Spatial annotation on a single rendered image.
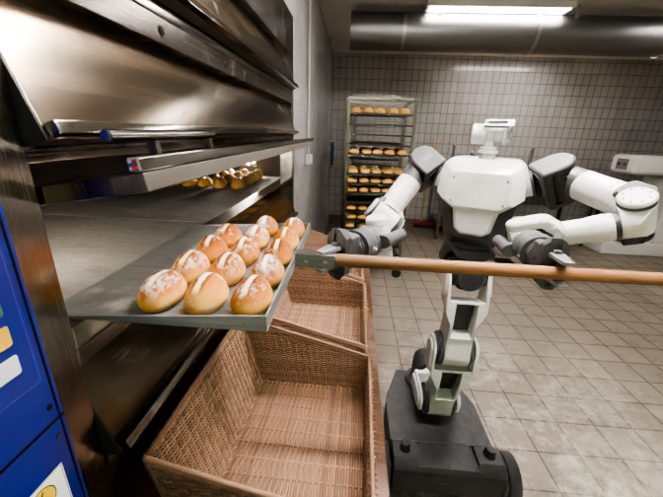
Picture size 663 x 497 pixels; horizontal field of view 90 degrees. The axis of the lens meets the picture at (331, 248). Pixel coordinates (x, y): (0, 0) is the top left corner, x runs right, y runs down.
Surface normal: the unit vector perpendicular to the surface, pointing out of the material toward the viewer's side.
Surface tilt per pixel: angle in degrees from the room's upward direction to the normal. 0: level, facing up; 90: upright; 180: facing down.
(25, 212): 90
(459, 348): 86
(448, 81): 90
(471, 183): 90
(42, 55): 70
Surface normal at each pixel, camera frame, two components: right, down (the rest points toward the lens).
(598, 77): -0.07, 0.32
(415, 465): -0.03, -0.43
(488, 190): -0.49, 0.28
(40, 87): 0.95, -0.27
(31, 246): 1.00, 0.06
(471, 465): 0.04, -0.94
